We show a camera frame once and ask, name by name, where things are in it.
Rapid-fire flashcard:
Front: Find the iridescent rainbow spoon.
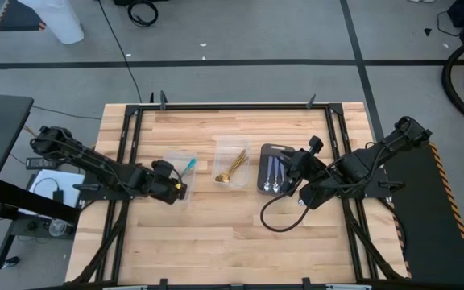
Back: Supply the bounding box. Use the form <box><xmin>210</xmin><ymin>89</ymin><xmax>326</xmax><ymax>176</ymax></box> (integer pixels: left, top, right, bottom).
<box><xmin>180</xmin><ymin>157</ymin><xmax>198</xmax><ymax>180</ymax></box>

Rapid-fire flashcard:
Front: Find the small clear plastic bin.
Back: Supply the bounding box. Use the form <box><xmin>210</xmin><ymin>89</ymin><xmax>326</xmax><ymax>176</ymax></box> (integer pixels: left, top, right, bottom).
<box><xmin>162</xmin><ymin>151</ymin><xmax>199</xmax><ymax>202</ymax></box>

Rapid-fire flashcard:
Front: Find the coiled black cable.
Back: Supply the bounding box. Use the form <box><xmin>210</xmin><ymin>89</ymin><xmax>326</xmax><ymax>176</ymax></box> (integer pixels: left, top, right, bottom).
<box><xmin>126</xmin><ymin>0</ymin><xmax>160</xmax><ymax>28</ymax></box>

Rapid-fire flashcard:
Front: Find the black power adapter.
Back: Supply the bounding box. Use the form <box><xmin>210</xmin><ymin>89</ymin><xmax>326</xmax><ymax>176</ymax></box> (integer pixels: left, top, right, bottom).
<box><xmin>25</xmin><ymin>157</ymin><xmax>57</xmax><ymax>170</ymax></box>

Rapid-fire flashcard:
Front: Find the large clear plastic bin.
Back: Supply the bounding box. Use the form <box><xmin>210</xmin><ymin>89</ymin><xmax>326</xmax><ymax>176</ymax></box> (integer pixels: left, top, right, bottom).
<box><xmin>211</xmin><ymin>136</ymin><xmax>252</xmax><ymax>189</ymax></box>

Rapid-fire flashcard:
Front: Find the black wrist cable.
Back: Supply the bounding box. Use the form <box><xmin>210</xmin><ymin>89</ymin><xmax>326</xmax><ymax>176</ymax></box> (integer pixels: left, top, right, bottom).
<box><xmin>167</xmin><ymin>164</ymin><xmax>185</xmax><ymax>190</ymax></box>
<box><xmin>259</xmin><ymin>180</ymin><xmax>310</xmax><ymax>234</ymax></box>

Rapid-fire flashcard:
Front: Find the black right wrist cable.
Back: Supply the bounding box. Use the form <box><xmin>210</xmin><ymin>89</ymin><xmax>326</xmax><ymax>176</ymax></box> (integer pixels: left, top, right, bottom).
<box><xmin>259</xmin><ymin>180</ymin><xmax>310</xmax><ymax>234</ymax></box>

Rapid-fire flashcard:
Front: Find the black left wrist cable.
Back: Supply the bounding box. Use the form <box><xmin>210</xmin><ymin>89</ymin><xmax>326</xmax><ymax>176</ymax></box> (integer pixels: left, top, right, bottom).
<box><xmin>167</xmin><ymin>164</ymin><xmax>185</xmax><ymax>190</ymax></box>

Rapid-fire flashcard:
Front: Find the black aluminium frame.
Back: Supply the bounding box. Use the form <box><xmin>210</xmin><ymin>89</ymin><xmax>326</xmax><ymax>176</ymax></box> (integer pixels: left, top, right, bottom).
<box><xmin>65</xmin><ymin>91</ymin><xmax>410</xmax><ymax>290</ymax></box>

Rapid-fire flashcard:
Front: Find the white light bar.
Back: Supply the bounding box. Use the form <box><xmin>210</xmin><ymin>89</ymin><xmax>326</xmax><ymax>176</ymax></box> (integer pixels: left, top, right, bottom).
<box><xmin>325</xmin><ymin>284</ymin><xmax>373</xmax><ymax>290</ymax></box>
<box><xmin>102</xmin><ymin>284</ymin><xmax>149</xmax><ymax>290</ymax></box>

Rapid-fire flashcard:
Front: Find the small black hazard-striped mat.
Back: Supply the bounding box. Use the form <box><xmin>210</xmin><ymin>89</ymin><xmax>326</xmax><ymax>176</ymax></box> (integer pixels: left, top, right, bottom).
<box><xmin>0</xmin><ymin>0</ymin><xmax>47</xmax><ymax>32</ymax></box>

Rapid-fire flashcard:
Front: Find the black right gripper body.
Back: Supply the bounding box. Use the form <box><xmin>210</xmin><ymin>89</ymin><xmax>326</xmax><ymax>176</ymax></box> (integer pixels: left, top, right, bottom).
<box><xmin>284</xmin><ymin>136</ymin><xmax>325</xmax><ymax>182</ymax></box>

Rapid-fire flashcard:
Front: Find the clear plastic cup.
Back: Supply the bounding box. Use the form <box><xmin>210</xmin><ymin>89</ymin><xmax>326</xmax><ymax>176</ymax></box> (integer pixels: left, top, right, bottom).
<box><xmin>48</xmin><ymin>219</ymin><xmax>70</xmax><ymax>238</ymax></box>

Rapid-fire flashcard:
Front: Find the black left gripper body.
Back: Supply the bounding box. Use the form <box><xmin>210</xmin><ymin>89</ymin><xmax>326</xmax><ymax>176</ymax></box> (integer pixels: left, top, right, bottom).
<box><xmin>157</xmin><ymin>176</ymin><xmax>189</xmax><ymax>205</ymax></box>

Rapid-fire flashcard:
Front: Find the dark grey plastic bin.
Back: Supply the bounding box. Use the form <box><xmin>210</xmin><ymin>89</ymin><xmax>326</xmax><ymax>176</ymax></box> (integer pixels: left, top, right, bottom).
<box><xmin>257</xmin><ymin>143</ymin><xmax>297</xmax><ymax>197</ymax></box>

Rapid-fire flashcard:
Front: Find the large black hazard-striped mat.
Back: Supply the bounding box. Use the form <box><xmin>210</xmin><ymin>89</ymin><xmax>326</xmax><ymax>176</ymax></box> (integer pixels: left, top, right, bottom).
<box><xmin>384</xmin><ymin>143</ymin><xmax>464</xmax><ymax>285</ymax></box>

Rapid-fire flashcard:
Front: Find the white plastic sack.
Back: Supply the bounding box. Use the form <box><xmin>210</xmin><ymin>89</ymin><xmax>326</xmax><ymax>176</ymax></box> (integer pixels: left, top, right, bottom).
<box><xmin>17</xmin><ymin>0</ymin><xmax>85</xmax><ymax>45</ymax></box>

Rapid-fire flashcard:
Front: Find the long black floor cable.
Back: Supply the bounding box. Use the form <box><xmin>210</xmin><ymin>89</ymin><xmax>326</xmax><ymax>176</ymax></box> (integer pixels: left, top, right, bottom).
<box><xmin>96</xmin><ymin>0</ymin><xmax>143</xmax><ymax>104</ymax></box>

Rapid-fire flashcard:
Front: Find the white box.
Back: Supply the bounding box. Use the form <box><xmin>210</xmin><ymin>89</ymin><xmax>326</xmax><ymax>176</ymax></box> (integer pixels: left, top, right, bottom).
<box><xmin>28</xmin><ymin>168</ymin><xmax>86</xmax><ymax>209</ymax></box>

